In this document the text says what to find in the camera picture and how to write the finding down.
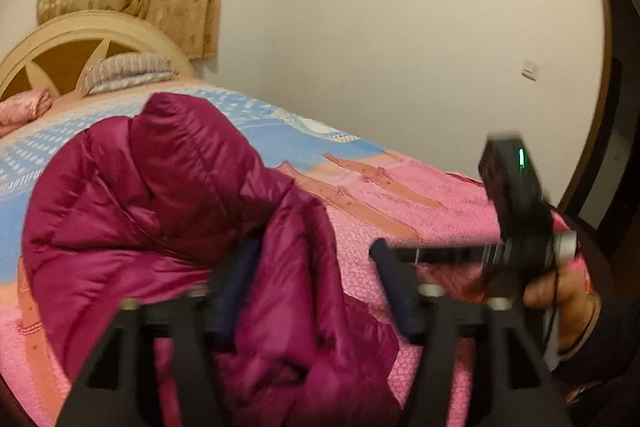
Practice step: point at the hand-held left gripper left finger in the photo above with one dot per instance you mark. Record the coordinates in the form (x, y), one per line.
(235, 292)

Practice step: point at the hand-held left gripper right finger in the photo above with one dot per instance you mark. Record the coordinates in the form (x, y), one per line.
(400, 302)

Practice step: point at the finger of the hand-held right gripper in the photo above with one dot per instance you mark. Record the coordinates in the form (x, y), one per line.
(445, 255)

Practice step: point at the magenta puffer jacket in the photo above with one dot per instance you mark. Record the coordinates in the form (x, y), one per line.
(150, 187)

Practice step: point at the person's right forearm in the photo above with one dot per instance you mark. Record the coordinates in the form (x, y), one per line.
(605, 357)

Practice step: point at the person's right hand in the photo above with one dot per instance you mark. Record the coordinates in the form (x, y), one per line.
(570, 297)

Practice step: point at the bed with pink-blue bedspread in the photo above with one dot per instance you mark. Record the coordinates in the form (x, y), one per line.
(400, 197)

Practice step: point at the brown wooden door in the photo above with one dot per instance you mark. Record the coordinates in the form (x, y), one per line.
(622, 117)

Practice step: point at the striped pillow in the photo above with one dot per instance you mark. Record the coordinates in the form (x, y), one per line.
(130, 69)

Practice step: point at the pink satin pillow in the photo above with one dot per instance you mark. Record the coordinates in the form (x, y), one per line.
(25, 107)

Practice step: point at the cream wooden bed headboard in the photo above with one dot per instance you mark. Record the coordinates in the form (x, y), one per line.
(90, 24)

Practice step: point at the white wall switch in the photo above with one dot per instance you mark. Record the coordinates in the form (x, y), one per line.
(530, 69)

